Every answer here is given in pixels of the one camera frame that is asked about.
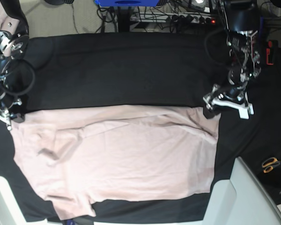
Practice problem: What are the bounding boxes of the pink T-shirt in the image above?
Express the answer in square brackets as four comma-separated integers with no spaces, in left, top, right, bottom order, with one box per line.
[10,105,220,220]

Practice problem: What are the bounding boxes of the white left chair armrest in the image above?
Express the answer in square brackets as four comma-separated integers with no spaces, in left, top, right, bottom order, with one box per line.
[0,176,48,225]

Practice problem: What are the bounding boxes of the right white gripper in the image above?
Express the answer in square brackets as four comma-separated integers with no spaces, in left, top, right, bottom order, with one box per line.
[0,93,25,131]

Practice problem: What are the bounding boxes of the orange handled scissors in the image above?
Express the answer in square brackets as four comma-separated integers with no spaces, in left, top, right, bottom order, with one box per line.
[261,157,281,173]

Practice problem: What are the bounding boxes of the blue plastic box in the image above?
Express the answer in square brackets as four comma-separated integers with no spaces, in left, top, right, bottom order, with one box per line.
[94,0,159,7]

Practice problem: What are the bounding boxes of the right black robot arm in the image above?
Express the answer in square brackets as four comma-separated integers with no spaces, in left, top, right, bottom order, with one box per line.
[0,0,36,131]

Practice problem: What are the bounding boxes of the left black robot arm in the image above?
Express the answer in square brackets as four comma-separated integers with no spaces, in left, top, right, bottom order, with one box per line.
[203,0,261,119]

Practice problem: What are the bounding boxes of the black table cloth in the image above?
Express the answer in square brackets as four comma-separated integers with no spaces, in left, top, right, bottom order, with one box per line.
[0,32,281,224]

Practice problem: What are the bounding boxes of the red black clamp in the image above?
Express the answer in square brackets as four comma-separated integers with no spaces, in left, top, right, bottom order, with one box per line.
[266,40,278,66]

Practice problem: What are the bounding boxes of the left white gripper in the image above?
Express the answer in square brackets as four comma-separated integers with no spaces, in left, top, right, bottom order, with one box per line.
[203,84,254,120]

